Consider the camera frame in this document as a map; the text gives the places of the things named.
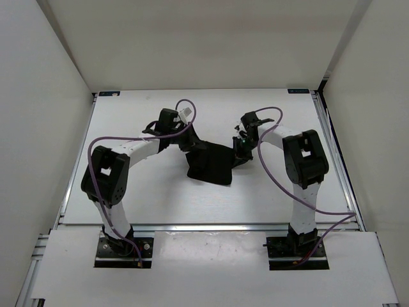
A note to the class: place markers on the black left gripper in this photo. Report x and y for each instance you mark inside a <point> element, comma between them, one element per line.
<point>192,142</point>

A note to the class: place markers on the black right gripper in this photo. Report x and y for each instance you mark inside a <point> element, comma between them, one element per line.
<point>238,153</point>

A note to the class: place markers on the black skirt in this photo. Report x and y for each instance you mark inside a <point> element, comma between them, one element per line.
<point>214,163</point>

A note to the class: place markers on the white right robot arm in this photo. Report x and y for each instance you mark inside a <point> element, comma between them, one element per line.
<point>305,163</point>

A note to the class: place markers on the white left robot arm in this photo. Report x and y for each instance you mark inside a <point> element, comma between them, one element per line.
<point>106,177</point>

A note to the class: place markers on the blue right corner label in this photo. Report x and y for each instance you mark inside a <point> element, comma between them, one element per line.
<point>298,91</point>

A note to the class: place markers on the blue corner label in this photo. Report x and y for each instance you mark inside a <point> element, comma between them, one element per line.
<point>109,93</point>
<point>298,91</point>

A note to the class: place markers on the blue left corner label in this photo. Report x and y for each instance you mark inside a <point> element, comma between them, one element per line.
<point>109,93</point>

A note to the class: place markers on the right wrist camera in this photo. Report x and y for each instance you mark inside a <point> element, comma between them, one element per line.
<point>240,130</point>

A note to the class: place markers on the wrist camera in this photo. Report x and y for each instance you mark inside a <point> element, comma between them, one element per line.
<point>240,130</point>
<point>183,115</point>

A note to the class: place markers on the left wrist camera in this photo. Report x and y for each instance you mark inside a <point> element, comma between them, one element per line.
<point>183,115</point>

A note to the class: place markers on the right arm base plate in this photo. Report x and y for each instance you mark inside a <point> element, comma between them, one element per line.
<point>284,257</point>

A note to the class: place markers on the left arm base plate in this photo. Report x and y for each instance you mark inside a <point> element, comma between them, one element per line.
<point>110,256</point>

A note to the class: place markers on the aluminium table edge rail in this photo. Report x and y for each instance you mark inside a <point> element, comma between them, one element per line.
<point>270,227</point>

